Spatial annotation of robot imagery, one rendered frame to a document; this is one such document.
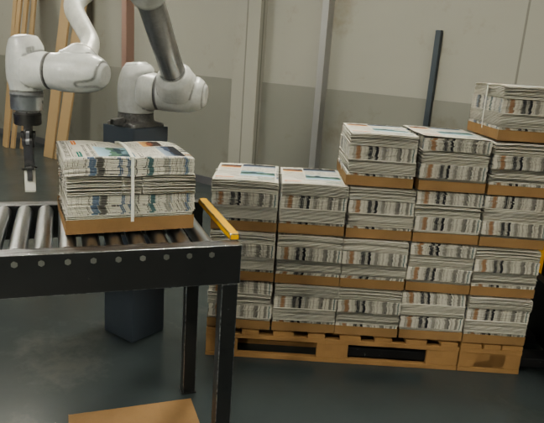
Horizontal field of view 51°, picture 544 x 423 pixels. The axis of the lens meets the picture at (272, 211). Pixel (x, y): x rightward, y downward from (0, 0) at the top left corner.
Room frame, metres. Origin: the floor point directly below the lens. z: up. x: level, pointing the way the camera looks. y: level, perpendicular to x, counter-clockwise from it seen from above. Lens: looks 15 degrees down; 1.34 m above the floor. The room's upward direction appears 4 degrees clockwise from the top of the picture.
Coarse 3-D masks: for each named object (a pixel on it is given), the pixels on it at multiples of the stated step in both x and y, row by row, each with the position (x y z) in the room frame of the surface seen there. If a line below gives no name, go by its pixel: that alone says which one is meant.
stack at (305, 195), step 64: (256, 192) 2.37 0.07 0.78; (320, 192) 2.38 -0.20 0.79; (384, 192) 2.39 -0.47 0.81; (448, 192) 2.40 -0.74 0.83; (256, 256) 2.37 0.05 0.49; (320, 256) 2.37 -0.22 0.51; (384, 256) 2.38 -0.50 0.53; (448, 256) 2.39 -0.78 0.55; (256, 320) 2.38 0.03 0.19; (320, 320) 2.38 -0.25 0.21; (384, 320) 2.39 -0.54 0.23; (448, 320) 2.39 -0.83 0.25
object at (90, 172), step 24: (72, 144) 1.75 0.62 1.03; (96, 144) 1.79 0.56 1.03; (72, 168) 1.57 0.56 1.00; (96, 168) 1.59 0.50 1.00; (120, 168) 1.61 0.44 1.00; (72, 192) 1.56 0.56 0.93; (96, 192) 1.59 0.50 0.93; (120, 192) 1.62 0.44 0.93; (72, 216) 1.56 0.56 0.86; (96, 216) 1.59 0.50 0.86; (120, 216) 1.62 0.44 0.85
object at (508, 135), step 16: (480, 128) 2.59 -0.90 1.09; (496, 192) 2.39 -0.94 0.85; (512, 192) 2.39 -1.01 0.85; (528, 192) 2.39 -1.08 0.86; (480, 240) 2.39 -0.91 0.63; (496, 240) 2.39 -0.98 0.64; (512, 240) 2.39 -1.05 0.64; (528, 240) 2.39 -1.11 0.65; (480, 288) 2.39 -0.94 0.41; (496, 288) 2.39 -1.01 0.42; (464, 336) 2.39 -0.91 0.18; (480, 336) 2.39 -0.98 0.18; (496, 336) 2.39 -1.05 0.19
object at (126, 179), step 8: (112, 144) 1.83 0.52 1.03; (120, 144) 1.85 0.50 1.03; (120, 152) 1.70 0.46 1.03; (136, 152) 1.71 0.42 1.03; (128, 160) 1.63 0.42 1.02; (136, 160) 1.63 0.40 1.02; (128, 168) 1.63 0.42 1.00; (136, 168) 1.64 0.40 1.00; (128, 176) 1.63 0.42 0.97; (136, 176) 1.64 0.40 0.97; (128, 184) 1.63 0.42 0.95; (136, 184) 1.64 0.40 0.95; (128, 192) 1.63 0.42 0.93; (136, 192) 1.64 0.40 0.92; (128, 200) 1.63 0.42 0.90; (136, 200) 1.64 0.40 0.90; (128, 208) 1.63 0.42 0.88; (136, 208) 1.64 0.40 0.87; (128, 216) 1.63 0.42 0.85; (136, 216) 1.64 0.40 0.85
